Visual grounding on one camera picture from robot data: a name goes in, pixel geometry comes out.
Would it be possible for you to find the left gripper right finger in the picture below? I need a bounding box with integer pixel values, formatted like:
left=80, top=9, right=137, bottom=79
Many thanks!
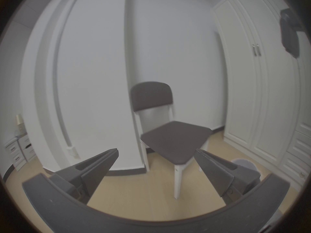
left=194, top=149, right=262, bottom=198

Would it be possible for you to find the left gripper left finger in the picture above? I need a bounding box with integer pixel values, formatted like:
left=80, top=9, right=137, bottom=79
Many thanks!
left=49, top=148, right=120, bottom=205

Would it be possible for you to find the white trash bin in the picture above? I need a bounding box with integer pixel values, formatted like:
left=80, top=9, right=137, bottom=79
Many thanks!
left=229, top=157, right=262, bottom=179

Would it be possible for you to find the grey and white chair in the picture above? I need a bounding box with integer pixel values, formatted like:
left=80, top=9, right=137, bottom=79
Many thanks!
left=130, top=81, right=213, bottom=200

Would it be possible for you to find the white chest of drawers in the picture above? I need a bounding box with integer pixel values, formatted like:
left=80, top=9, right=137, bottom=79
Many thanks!
left=4, top=134, right=37, bottom=171

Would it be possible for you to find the white wardrobe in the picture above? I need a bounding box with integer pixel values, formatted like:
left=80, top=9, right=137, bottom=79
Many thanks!
left=212, top=0, right=311, bottom=191

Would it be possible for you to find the small beige lamp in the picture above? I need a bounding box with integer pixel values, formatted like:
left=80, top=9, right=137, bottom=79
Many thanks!
left=15, top=114, right=25, bottom=133

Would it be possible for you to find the white wall junction box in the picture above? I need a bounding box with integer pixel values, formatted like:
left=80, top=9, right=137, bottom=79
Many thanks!
left=66, top=145, right=81, bottom=160

